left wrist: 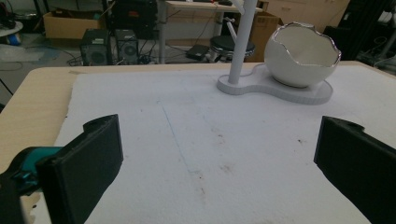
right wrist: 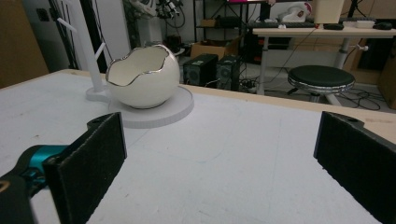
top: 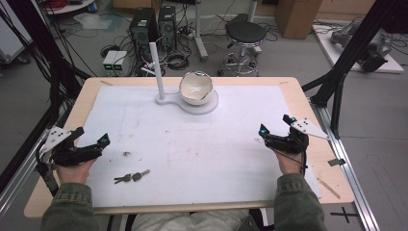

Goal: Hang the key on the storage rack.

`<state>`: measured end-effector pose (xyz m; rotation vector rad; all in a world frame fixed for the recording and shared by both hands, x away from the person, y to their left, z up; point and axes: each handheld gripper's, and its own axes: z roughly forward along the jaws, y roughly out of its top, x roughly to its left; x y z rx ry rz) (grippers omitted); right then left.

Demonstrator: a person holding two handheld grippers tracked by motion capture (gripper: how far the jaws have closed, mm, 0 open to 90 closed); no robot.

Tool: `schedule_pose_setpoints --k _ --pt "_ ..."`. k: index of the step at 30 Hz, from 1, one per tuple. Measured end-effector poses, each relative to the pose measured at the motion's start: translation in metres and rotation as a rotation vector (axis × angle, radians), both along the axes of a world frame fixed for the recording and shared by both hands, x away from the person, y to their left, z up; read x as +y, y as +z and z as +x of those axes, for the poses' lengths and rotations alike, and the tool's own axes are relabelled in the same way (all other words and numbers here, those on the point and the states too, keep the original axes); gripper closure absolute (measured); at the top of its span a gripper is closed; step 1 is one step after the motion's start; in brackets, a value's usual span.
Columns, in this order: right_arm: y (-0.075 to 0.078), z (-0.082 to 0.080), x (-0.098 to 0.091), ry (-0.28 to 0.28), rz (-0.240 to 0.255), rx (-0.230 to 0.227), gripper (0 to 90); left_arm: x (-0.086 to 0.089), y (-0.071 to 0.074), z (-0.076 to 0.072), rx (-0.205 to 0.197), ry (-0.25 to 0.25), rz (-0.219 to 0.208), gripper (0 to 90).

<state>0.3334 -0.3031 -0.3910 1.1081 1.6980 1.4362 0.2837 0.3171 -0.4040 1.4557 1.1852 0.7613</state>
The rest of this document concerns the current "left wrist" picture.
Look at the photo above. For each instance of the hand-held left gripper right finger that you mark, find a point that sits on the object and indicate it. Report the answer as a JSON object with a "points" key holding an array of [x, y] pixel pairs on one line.
{"points": [[358, 165]]}

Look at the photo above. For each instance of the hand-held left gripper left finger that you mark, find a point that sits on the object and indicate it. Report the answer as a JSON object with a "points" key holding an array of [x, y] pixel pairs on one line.
{"points": [[81, 174]]}

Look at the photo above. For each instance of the white tree-shaped stand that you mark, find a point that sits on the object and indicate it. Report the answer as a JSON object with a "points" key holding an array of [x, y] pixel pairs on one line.
{"points": [[267, 85]]}

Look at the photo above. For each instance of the white eggshell-shaped bowl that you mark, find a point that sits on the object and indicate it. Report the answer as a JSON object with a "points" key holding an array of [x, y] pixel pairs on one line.
{"points": [[300, 57]]}

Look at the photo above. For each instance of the black computer tower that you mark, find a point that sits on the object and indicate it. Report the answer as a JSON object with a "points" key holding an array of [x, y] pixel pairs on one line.
{"points": [[95, 48], [127, 46]]}

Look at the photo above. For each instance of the white foam mat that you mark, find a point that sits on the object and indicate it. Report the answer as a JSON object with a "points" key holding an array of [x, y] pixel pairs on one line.
{"points": [[218, 149]]}

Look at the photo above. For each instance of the tall cardboard box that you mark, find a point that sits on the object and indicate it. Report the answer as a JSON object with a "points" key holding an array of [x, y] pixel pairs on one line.
{"points": [[264, 31]]}

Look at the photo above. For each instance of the black flat device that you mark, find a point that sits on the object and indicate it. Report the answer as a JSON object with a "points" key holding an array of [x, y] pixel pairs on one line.
{"points": [[197, 52]]}

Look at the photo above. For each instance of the black round stool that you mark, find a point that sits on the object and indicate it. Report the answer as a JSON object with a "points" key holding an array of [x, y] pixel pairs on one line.
{"points": [[225, 46]]}

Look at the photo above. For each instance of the white-legged desk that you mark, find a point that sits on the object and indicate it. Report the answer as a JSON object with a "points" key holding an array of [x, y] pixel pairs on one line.
{"points": [[193, 7]]}

